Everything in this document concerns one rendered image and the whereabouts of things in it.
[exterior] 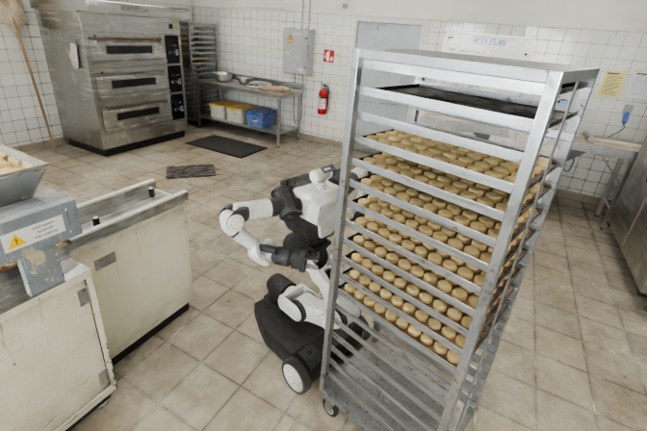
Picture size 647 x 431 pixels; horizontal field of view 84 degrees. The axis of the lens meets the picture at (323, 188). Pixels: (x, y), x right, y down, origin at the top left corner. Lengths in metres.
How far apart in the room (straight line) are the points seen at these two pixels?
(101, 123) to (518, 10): 5.64
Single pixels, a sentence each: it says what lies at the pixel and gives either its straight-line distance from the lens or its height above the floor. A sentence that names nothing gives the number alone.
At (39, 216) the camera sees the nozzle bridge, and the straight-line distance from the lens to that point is 1.70.
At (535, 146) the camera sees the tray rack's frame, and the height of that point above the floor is 1.64.
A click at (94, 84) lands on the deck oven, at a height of 1.01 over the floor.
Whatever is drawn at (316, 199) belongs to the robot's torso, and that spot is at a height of 1.10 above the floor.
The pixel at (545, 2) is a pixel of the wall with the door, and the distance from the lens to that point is 5.60.
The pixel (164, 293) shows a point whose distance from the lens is 2.55.
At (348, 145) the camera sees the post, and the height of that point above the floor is 1.48.
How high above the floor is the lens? 1.87
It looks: 24 degrees down
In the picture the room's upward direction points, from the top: 5 degrees clockwise
